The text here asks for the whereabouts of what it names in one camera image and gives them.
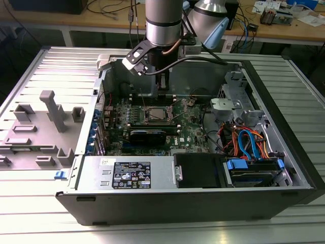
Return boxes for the thin metal locking lever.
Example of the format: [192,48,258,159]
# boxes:
[172,98,184,123]
[139,87,147,113]

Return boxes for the metal socket cover frame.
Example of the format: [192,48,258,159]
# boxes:
[166,100,185,123]

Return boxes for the silver CPU plate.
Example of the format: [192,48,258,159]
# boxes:
[148,108,166,120]

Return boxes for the metal CPU socket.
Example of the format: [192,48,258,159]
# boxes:
[143,105,178,123]

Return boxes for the black drive bay cover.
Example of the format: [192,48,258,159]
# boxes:
[173,153,227,189]

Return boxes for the green motherboard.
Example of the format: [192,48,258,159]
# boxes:
[101,96,213,157]

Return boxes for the black graphics card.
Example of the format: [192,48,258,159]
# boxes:
[129,129,168,146]

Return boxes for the silver metal drive cage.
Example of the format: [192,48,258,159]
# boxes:
[210,70,282,158]

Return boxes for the black tower unit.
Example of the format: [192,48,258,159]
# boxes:
[224,0,240,31]

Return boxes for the finned metal cooler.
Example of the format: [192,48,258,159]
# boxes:
[260,7,277,25]

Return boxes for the white paper sheet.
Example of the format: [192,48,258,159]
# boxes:
[296,14,325,27]
[252,0,282,14]

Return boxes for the wooden desk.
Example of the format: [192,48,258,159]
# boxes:
[0,0,325,46]

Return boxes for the black box on desk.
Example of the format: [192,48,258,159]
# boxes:
[10,0,86,15]

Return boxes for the silver power supply box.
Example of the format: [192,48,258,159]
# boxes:
[75,155,176,191]

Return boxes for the hard disk in blue carrier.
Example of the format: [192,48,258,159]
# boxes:
[222,157,285,188]

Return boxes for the grey parts rack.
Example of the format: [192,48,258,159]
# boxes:
[0,90,86,170]

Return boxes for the black open PC case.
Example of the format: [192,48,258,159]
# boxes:
[55,54,325,227]

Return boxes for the copper coloured hose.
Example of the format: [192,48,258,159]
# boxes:
[162,40,183,55]

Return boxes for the black bracket wrist camera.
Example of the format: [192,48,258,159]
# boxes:
[121,40,156,76]

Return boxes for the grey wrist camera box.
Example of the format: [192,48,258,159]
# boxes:
[180,37,203,55]

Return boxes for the black camera cable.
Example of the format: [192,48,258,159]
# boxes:
[144,56,229,76]

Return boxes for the hanging dark cable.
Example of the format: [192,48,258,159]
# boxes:
[126,0,141,50]

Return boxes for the blue flat wire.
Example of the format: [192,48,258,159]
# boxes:
[238,129,258,160]

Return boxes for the orange wire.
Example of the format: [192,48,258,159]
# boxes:
[219,121,270,160]

